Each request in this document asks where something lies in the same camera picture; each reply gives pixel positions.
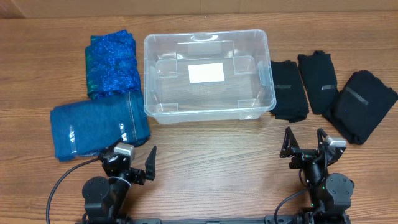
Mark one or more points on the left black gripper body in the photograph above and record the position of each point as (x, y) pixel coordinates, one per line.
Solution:
(134, 173)

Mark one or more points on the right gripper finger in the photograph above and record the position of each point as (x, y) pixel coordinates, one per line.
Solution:
(290, 145)
(321, 138)

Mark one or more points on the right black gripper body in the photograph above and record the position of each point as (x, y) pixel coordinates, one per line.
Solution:
(303, 157)

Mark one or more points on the black garment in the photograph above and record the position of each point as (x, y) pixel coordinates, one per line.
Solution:
(360, 106)
(319, 78)
(291, 99)

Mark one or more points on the blue denim jeans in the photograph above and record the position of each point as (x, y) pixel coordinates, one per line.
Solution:
(87, 127)

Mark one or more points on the sparkly blue fabric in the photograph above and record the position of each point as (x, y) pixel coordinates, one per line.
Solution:
(111, 65)

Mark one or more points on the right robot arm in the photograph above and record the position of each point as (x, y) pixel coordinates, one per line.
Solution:
(330, 194)

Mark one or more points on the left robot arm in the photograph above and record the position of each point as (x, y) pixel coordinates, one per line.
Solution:
(105, 196)

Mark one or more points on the clear plastic storage bin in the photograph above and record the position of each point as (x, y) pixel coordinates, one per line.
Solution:
(247, 91)

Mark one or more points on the white label in bin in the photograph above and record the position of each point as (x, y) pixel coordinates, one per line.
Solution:
(202, 73)

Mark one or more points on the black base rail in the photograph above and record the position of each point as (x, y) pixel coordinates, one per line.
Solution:
(268, 219)

